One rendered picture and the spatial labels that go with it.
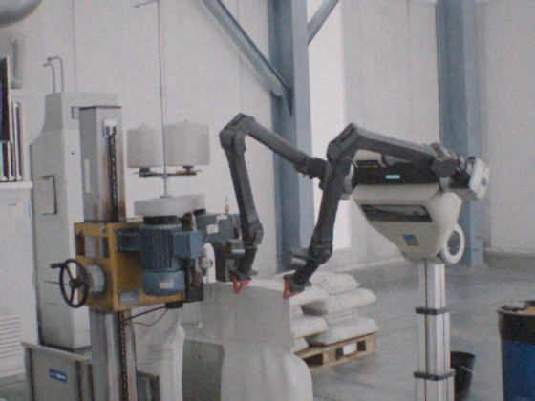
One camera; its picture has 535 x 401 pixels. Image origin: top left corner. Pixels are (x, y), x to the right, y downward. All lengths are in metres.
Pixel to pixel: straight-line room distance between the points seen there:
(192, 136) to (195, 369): 1.35
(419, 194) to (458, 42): 8.83
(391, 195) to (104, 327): 1.14
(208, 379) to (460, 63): 8.45
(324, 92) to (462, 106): 2.48
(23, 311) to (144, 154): 2.96
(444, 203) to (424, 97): 8.47
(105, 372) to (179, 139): 0.89
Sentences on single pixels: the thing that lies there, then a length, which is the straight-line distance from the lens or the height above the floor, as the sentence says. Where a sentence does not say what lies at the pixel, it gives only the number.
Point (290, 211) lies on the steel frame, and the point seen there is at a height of 0.99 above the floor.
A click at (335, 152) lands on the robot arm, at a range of 2.69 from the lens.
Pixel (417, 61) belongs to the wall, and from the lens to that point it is 11.48.
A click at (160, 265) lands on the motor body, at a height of 1.19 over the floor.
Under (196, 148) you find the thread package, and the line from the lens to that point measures 3.07.
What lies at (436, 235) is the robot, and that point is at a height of 1.24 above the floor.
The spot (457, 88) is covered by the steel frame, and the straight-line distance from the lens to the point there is 11.82.
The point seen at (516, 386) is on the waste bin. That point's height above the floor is 0.23.
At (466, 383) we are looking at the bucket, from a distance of 5.58.
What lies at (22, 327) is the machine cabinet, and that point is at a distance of 6.07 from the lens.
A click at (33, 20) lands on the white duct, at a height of 2.63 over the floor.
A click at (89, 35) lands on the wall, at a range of 7.96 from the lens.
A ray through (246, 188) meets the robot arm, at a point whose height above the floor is 1.44.
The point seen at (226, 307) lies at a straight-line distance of 3.33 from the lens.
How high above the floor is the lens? 1.53
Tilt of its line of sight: 3 degrees down
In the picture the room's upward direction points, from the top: 2 degrees counter-clockwise
